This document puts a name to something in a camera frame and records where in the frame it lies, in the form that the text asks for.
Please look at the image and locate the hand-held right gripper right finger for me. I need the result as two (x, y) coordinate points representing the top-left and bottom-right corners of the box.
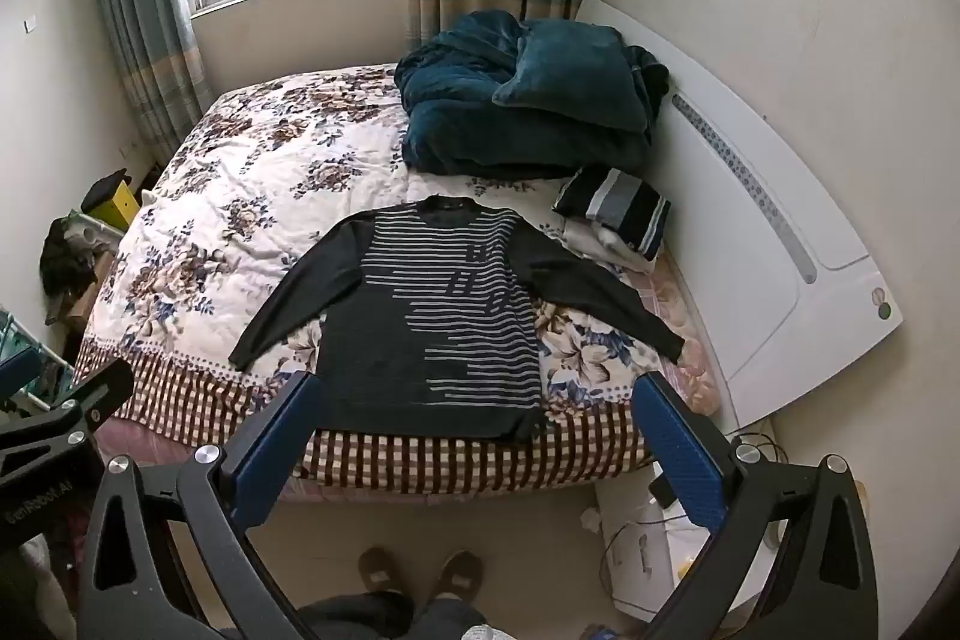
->
(632, 372), (880, 640)

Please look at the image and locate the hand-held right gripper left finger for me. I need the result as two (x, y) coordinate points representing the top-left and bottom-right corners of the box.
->
(75, 370), (327, 640)

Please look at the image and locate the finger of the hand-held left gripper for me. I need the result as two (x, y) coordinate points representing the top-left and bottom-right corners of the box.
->
(0, 359), (136, 487)

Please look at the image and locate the dark striped sweater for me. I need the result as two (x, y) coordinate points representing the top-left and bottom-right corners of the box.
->
(229, 196), (687, 442)

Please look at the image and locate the teal metal rack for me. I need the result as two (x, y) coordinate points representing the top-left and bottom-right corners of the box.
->
(0, 306), (76, 405)

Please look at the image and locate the white bedside cabinet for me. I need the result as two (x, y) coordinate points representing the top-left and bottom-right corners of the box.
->
(596, 415), (788, 618)

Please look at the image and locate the dark bag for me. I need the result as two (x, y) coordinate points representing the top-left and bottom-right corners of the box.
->
(39, 218), (98, 300)

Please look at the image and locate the brown slipper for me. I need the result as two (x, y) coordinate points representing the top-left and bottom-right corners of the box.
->
(358, 546), (410, 600)
(431, 550), (485, 603)

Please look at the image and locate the yellow box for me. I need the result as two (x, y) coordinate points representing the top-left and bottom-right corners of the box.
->
(81, 171), (143, 229)

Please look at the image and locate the white headboard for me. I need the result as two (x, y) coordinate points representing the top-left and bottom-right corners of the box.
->
(574, 0), (905, 431)

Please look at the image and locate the floral quilt bed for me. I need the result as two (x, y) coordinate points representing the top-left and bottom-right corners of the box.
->
(71, 62), (725, 487)

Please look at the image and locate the striped folded cloth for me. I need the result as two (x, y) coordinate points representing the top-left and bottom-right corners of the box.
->
(553, 166), (672, 260)

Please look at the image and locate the teal plush blanket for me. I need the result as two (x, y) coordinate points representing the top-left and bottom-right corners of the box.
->
(394, 10), (671, 180)

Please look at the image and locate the teal plush pillow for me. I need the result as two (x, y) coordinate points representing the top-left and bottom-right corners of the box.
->
(491, 19), (652, 133)

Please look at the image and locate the black cable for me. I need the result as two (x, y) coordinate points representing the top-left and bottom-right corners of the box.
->
(600, 434), (781, 615)

